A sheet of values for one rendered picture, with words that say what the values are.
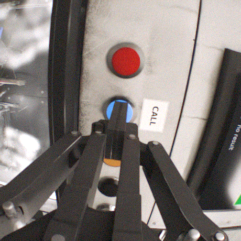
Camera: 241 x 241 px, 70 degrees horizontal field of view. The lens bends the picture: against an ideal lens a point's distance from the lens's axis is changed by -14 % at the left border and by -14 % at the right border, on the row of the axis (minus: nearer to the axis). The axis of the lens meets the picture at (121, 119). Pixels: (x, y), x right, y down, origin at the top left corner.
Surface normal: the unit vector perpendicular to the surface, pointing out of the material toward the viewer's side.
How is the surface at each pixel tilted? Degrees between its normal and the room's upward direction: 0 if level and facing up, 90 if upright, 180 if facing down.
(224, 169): 90
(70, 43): 0
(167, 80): 90
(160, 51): 90
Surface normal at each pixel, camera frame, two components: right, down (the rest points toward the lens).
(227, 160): -0.07, 0.40
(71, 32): 0.99, 0.13
